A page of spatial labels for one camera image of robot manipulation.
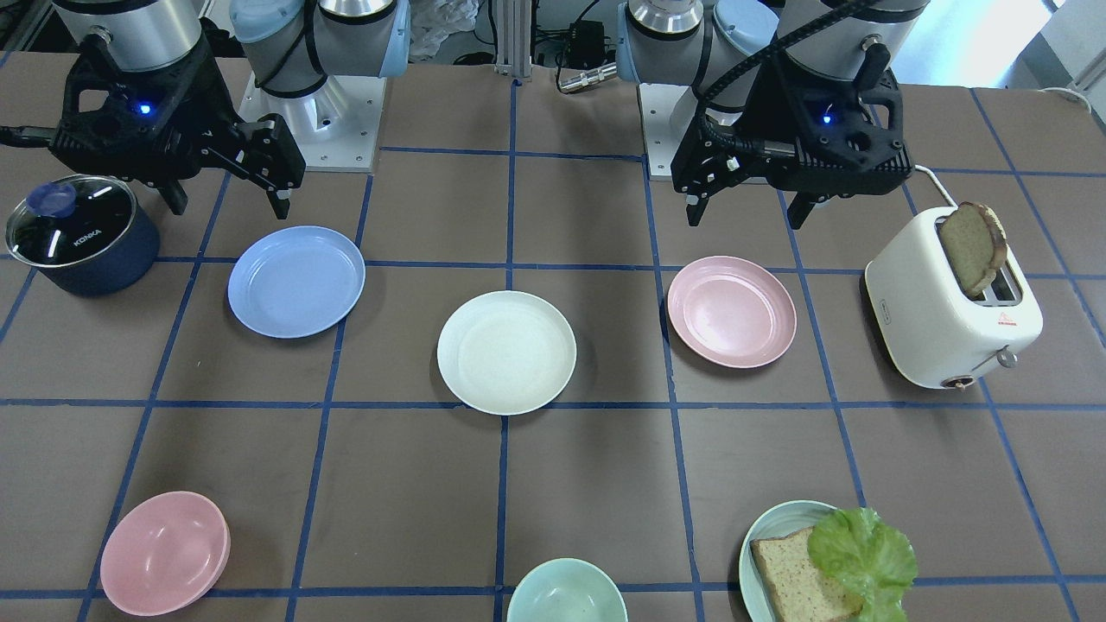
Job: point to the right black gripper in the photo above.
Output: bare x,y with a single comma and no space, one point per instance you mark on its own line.
212,110

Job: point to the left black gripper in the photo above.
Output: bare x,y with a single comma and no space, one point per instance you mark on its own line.
750,111

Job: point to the pink plate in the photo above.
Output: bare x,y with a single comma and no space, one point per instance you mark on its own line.
732,312

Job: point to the blue plate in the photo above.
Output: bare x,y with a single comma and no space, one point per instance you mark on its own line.
296,282

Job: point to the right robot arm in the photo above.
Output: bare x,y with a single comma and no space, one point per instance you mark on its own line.
286,48

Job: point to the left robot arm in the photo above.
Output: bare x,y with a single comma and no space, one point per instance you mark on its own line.
717,49

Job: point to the bread slice in toaster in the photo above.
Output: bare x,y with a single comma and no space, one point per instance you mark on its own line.
975,244

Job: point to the white toaster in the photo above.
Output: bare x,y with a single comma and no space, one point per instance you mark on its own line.
933,333

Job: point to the white plate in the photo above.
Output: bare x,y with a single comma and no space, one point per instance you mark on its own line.
506,353

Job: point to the light green plate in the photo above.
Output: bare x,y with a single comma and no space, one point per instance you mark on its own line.
781,520

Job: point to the green lettuce leaf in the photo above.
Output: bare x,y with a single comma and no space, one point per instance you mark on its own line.
869,558

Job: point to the pink bowl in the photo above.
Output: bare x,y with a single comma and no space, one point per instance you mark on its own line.
165,554

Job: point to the bread slice on plate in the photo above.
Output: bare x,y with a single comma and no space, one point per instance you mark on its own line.
797,589

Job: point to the green bowl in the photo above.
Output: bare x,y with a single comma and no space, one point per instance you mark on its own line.
566,589

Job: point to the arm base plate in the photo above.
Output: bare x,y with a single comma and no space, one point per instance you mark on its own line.
336,128
666,112

